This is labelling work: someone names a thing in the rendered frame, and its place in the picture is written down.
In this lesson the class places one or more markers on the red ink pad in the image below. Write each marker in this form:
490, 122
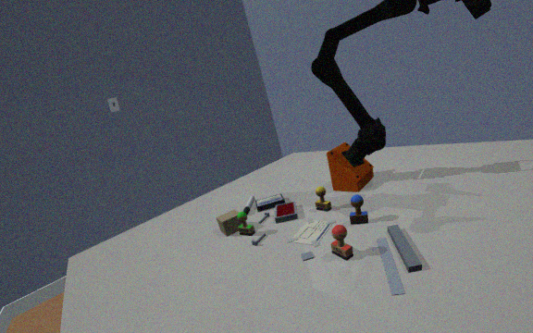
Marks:
285, 212

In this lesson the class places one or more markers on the blue-handled stamp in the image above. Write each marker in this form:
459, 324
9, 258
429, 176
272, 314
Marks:
358, 217

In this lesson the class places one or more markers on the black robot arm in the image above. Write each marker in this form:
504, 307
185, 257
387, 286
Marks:
372, 134

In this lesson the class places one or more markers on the red rubber stamp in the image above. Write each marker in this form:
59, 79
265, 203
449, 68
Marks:
339, 247

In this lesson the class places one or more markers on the rubber stamp with green knob handle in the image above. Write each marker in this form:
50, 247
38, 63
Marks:
247, 230

